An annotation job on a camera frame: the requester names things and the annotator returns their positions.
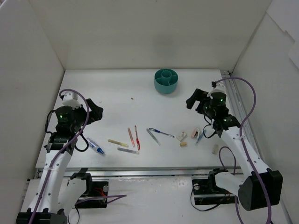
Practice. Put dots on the yellow transparent pen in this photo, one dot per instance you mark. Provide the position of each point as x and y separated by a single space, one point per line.
117 143

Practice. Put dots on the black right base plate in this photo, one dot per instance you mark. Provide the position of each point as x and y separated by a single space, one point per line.
204 194

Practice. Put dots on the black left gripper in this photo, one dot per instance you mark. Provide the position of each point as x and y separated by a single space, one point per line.
88 112

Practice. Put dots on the orange transparent pen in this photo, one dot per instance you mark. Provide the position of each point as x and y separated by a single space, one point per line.
131 137

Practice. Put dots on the white blue correction tape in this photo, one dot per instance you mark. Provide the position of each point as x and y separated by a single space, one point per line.
94 146

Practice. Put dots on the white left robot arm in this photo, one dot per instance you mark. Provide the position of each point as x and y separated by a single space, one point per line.
49 205

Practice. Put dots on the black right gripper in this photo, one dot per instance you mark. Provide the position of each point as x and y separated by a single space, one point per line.
199 102

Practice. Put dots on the light blue pen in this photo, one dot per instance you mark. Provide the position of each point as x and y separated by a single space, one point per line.
200 137

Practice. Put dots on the white boxed eraser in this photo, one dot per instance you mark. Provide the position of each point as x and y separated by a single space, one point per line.
181 136

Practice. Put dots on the aluminium front rail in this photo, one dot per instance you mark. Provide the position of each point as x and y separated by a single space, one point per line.
141 172

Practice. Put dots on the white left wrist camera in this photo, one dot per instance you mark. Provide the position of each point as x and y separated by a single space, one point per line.
71 99

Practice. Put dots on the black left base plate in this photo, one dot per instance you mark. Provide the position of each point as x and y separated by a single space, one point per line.
99 188

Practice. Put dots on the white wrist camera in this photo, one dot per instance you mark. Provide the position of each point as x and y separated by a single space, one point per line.
217 87
71 99

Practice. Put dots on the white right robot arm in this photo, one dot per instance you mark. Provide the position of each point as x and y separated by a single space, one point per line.
262 186

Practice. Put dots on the teal round compartment organizer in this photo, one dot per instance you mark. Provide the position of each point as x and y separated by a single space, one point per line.
165 81

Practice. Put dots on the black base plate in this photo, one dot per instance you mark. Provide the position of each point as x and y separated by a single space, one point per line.
204 194
99 188

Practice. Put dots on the blue ballpoint pen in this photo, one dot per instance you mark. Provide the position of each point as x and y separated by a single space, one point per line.
157 131

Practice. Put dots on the green grey transparent pen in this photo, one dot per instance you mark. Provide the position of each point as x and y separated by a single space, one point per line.
152 135

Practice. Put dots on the red gel pen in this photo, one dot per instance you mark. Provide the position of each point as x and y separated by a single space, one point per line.
137 139

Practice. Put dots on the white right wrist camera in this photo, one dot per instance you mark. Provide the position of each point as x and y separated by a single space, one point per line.
217 87

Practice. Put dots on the small tan eraser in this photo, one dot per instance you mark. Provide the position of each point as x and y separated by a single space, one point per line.
183 144

